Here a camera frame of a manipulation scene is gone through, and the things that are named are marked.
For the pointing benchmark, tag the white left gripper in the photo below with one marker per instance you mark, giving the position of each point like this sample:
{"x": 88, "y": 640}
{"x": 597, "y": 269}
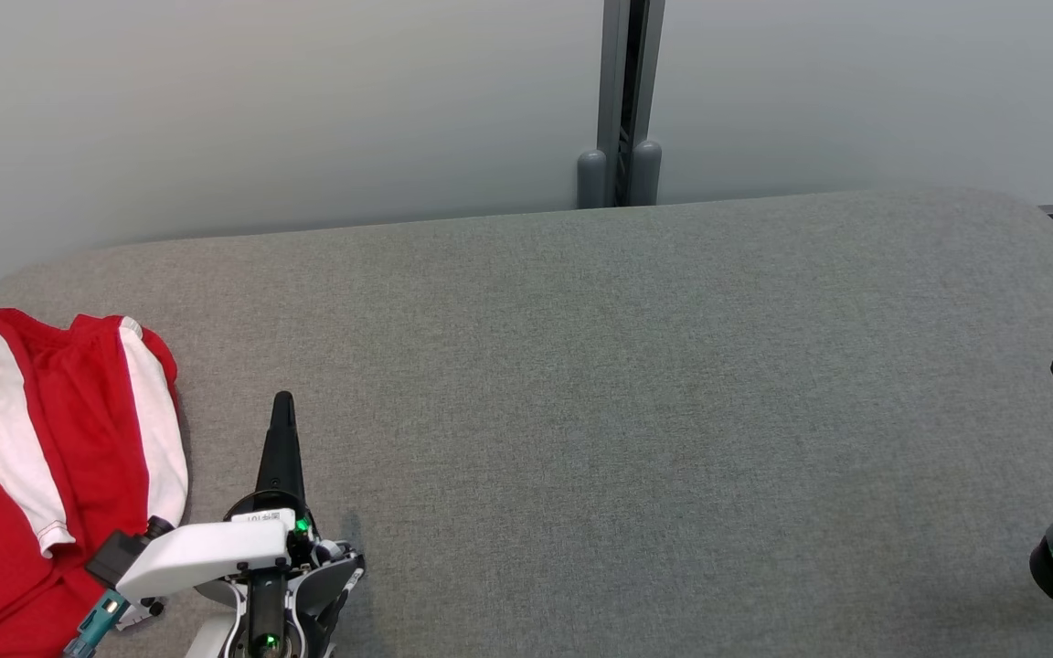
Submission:
{"x": 207, "y": 553}

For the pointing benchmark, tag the red shorts white side stripes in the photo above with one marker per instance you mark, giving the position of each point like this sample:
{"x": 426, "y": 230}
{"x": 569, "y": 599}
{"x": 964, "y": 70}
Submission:
{"x": 79, "y": 411}

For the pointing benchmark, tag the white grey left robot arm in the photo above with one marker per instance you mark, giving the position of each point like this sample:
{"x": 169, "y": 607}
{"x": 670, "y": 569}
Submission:
{"x": 208, "y": 644}

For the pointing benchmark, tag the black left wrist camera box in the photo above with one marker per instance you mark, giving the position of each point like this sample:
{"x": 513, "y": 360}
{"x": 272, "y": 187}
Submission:
{"x": 120, "y": 553}

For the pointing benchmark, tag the grey metal partition post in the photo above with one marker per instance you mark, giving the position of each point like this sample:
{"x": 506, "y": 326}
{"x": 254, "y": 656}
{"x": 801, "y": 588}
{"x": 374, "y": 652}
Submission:
{"x": 613, "y": 73}

